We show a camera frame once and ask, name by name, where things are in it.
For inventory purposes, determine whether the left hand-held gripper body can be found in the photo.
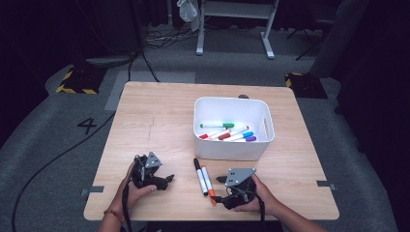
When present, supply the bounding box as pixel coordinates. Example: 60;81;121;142
131;151;164;189

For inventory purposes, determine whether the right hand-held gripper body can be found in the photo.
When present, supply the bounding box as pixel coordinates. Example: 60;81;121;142
223;167;258;211

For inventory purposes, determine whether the orange marker pen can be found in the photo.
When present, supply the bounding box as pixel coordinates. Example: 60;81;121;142
200;164;218;207

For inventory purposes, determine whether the white plastic storage box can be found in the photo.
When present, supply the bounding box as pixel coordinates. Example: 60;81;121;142
192;96;276;161

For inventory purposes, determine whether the dark red marker pen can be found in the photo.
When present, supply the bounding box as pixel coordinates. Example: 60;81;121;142
218;126;250;141

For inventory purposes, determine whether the light green marker pen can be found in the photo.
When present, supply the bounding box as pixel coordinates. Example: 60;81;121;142
198;122;236;130

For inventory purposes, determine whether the person's left hand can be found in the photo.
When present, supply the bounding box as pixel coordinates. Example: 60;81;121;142
109;159;159;213

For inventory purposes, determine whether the person's right hand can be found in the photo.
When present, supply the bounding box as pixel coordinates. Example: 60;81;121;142
234;173;281;217

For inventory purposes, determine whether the black marker pen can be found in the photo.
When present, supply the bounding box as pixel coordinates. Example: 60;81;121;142
192;157;209;197

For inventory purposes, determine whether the person's dark clothing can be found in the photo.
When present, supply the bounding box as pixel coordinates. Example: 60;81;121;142
141;220;284;232

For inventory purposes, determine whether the grey tape piece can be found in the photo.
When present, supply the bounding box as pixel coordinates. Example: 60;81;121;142
80;185;105;197
316;180;337;190

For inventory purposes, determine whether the grey stand base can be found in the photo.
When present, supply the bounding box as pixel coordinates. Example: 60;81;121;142
85;55;138;70

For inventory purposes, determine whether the black tripod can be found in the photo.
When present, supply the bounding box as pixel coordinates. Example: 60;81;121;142
285;17;325;62

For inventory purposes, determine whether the white plastic bag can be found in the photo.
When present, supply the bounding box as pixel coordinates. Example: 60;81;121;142
176;0;200;24

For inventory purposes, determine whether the grey curtain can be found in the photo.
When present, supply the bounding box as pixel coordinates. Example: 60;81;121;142
309;0;370;79

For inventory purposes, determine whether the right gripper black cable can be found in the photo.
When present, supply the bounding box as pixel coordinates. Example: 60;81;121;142
255;192;267;224

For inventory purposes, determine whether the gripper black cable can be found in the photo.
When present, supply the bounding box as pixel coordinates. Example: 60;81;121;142
255;192;267;224
120;182;133;232

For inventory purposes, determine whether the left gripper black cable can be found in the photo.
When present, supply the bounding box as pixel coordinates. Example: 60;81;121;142
120;182;133;232

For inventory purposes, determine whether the orange bead bracelet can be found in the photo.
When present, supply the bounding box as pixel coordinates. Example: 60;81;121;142
102;209;126;224

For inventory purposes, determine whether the black floor cable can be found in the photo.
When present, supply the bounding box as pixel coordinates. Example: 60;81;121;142
127;49;161;83
11;110;116;232

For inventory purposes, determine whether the black yellow striped base plate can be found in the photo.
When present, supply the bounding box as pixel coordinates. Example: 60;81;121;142
284;72;329;100
55;65;108;96

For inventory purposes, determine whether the bundle of floor cables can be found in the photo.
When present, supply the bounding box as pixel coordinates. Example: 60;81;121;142
144;27;198;49

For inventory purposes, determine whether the white desk frame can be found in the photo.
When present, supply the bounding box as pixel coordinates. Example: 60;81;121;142
195;0;280;60

